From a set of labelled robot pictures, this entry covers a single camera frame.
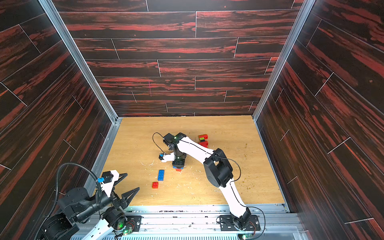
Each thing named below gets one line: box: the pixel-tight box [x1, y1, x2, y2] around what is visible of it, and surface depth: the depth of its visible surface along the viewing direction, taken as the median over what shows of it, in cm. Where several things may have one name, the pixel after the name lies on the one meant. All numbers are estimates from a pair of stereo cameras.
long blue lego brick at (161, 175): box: [157, 169, 165, 181], surface depth 91 cm
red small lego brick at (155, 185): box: [152, 181, 159, 189], surface depth 88 cm
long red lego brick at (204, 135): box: [198, 134, 209, 140], surface depth 110 cm
